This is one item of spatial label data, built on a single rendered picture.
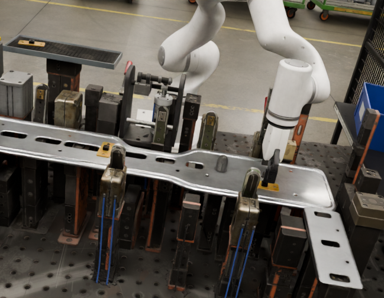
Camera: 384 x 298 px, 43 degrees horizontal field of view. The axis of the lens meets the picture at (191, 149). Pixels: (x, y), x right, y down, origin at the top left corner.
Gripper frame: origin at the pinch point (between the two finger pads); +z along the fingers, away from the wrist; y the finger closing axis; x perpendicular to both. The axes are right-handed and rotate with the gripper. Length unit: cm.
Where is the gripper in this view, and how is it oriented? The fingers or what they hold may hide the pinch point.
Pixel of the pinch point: (268, 170)
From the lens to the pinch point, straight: 137.7
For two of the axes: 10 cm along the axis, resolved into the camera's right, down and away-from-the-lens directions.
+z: -1.5, 8.7, 4.8
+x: 9.9, 1.7, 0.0
